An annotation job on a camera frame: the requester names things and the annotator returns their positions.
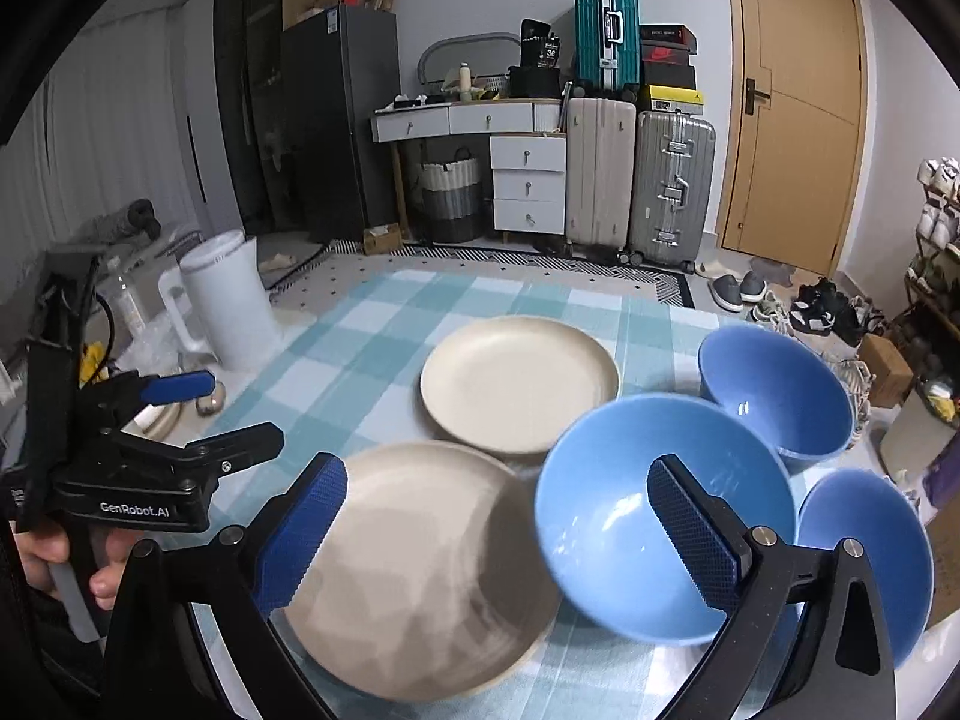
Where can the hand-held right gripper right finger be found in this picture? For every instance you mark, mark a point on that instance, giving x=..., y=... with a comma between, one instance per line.
x=697, y=540

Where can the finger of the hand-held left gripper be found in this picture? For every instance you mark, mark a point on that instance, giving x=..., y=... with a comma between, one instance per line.
x=180, y=388
x=232, y=446

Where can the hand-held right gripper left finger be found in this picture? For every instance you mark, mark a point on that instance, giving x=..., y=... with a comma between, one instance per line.
x=300, y=532

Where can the blue bowl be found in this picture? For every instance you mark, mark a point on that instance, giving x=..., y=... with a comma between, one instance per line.
x=600, y=510
x=772, y=390
x=896, y=532

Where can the cream plate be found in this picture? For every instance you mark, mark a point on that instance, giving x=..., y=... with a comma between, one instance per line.
x=517, y=382
x=420, y=577

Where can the person's left hand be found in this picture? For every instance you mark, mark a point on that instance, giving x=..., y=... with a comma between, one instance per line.
x=45, y=559

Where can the small silver metal object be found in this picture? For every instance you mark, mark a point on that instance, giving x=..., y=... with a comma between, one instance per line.
x=211, y=399

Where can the white kettle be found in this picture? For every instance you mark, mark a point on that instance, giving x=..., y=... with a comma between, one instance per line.
x=225, y=300

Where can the clear plastic bottle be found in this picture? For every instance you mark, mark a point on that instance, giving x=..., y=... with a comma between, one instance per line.
x=127, y=300

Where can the beige slipper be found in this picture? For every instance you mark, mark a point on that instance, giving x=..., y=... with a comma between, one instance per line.
x=709, y=268
x=279, y=261

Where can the grey rolled mat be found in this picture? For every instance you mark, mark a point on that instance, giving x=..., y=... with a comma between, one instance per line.
x=112, y=221

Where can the white striped sneaker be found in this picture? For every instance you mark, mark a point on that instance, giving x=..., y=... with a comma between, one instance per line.
x=772, y=307

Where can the black white sneaker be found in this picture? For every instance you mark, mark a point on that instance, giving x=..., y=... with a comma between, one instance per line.
x=810, y=317

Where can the grey slipper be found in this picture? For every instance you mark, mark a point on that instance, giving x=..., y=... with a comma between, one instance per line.
x=725, y=291
x=752, y=285

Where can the flat cardboard box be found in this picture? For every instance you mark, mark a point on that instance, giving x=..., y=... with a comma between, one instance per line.
x=382, y=240

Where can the small cardboard box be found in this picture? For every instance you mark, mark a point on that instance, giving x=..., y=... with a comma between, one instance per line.
x=885, y=367

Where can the white curtain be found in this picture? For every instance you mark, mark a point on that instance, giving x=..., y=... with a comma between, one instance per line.
x=112, y=127

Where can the black shoe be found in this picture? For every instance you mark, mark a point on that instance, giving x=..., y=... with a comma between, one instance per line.
x=847, y=315

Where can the grey door mat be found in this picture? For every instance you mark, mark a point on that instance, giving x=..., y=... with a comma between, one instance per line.
x=772, y=271

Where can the black fridge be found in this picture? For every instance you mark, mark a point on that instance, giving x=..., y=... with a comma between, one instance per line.
x=337, y=127

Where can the dark tall cabinet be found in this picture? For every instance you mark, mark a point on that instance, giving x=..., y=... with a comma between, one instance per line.
x=247, y=90

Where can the woven laundry basket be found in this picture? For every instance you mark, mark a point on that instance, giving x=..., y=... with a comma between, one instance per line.
x=450, y=199

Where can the silver suitcase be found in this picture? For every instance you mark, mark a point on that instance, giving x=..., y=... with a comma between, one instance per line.
x=671, y=187

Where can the beige suitcase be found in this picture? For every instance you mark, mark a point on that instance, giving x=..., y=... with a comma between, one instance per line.
x=600, y=180

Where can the white dresser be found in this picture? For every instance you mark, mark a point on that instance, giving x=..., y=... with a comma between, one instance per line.
x=525, y=187

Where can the white bottle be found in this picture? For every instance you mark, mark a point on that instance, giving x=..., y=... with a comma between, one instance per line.
x=466, y=82

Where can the wooden door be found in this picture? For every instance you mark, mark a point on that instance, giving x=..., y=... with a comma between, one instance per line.
x=795, y=112

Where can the grey oval tub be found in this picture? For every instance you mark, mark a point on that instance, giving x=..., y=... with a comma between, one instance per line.
x=465, y=41

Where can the black shoe box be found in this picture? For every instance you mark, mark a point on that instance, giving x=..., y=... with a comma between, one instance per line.
x=667, y=35
x=667, y=75

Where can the black storage basket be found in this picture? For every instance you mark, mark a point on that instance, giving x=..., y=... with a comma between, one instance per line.
x=536, y=82

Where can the red shoe box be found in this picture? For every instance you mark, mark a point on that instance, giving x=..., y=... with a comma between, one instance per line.
x=666, y=55

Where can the black printed bag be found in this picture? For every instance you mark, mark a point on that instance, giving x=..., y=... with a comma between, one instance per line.
x=540, y=45

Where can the teal suitcase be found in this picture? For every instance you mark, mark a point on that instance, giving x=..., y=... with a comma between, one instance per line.
x=604, y=30

